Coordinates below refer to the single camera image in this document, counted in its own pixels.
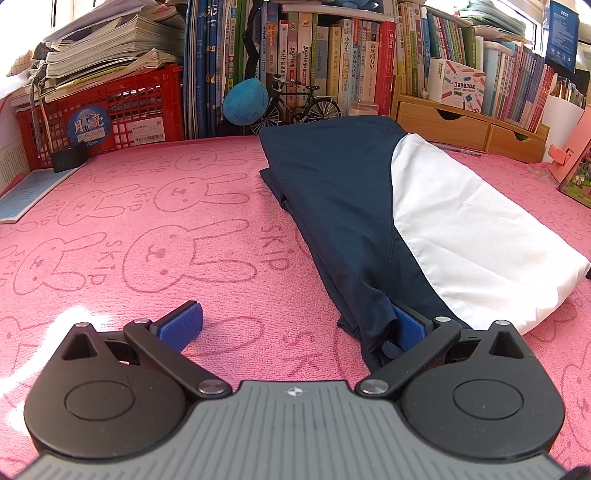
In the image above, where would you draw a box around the white printed box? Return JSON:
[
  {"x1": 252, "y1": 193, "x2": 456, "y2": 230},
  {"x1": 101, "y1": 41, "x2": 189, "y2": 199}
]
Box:
[{"x1": 427, "y1": 58, "x2": 488, "y2": 116}]

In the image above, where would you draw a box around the dark blue printed box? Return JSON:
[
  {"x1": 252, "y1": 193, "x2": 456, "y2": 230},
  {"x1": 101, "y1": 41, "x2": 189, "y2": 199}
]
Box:
[{"x1": 544, "y1": 0, "x2": 578, "y2": 72}]

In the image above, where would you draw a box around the stack of green notebooks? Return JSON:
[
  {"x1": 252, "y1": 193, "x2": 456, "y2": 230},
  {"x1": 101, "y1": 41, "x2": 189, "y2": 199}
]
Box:
[{"x1": 464, "y1": 0, "x2": 539, "y2": 44}]

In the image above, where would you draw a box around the blue round plush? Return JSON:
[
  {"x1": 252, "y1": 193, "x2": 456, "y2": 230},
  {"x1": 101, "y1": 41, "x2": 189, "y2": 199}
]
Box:
[{"x1": 222, "y1": 78, "x2": 269, "y2": 125}]

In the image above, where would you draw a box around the white pen holder cup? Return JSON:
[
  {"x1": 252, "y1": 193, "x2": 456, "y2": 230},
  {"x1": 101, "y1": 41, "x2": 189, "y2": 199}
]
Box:
[{"x1": 545, "y1": 69, "x2": 591, "y2": 153}]

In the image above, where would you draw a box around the blue notebook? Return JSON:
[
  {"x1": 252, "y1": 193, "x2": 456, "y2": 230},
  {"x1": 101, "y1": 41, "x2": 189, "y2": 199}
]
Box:
[{"x1": 0, "y1": 168, "x2": 86, "y2": 224}]

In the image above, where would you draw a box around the small blue plush toy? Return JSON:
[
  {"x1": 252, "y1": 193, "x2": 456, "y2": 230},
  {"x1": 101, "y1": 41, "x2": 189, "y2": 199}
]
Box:
[{"x1": 330, "y1": 0, "x2": 384, "y2": 12}]

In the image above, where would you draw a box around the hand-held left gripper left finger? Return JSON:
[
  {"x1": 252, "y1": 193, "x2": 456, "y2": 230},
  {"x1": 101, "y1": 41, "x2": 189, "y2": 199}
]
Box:
[{"x1": 55, "y1": 300, "x2": 232, "y2": 400}]

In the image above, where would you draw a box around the white and navy jacket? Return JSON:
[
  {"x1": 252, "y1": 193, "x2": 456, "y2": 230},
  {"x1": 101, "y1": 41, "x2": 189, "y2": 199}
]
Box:
[{"x1": 259, "y1": 115, "x2": 591, "y2": 374}]

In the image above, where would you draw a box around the gel pen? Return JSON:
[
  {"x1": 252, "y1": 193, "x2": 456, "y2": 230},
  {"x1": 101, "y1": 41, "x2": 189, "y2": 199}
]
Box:
[{"x1": 438, "y1": 143, "x2": 483, "y2": 158}]

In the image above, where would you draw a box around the small black box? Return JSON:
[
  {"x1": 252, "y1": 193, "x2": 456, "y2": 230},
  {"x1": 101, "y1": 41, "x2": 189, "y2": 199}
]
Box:
[{"x1": 51, "y1": 147, "x2": 88, "y2": 174}]

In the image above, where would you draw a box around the stack of paper booklets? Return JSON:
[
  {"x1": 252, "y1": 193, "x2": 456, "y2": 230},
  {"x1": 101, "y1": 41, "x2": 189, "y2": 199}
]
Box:
[{"x1": 28, "y1": 0, "x2": 188, "y2": 100}]

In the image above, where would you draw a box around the wooden drawer organizer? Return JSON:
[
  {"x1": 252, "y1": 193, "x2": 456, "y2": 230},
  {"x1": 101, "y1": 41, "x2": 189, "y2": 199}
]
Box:
[{"x1": 396, "y1": 95, "x2": 550, "y2": 162}]

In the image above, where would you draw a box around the row of large picture books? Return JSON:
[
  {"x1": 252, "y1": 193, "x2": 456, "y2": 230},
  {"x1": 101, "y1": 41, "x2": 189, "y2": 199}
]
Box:
[{"x1": 182, "y1": 0, "x2": 400, "y2": 139}]

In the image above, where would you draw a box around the black strap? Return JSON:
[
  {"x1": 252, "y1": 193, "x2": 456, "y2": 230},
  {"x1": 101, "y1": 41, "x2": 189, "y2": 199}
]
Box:
[{"x1": 244, "y1": 0, "x2": 265, "y2": 80}]

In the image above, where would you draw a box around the row of slim paperback books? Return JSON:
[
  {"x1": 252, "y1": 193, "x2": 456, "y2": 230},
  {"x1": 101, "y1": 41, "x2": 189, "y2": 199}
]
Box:
[{"x1": 397, "y1": 0, "x2": 557, "y2": 134}]

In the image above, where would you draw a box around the pink triangular dollhouse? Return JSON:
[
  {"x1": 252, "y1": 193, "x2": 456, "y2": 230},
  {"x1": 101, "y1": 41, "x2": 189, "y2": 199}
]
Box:
[{"x1": 549, "y1": 122, "x2": 591, "y2": 208}]

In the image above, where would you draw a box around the miniature bicycle model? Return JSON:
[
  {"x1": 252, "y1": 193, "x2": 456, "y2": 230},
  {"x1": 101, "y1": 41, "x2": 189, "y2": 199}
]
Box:
[{"x1": 261, "y1": 74, "x2": 342, "y2": 127}]

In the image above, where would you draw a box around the white paper pile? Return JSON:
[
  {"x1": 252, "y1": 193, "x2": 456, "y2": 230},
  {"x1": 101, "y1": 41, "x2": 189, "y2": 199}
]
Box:
[{"x1": 0, "y1": 136, "x2": 29, "y2": 197}]

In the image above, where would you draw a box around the pink bunny-print mat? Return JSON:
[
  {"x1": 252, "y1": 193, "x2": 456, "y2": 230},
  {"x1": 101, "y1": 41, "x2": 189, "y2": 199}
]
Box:
[{"x1": 0, "y1": 134, "x2": 591, "y2": 480}]

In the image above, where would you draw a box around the grey braided cord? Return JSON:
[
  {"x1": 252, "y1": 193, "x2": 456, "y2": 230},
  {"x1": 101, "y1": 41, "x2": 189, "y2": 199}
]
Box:
[{"x1": 25, "y1": 58, "x2": 51, "y2": 155}]

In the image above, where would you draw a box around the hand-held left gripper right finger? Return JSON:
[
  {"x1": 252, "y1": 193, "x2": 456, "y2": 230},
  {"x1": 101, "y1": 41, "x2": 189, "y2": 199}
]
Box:
[{"x1": 358, "y1": 304, "x2": 536, "y2": 400}]

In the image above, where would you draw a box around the red plastic crate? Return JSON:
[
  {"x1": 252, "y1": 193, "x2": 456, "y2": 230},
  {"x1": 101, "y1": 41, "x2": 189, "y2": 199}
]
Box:
[{"x1": 14, "y1": 65, "x2": 185, "y2": 171}]

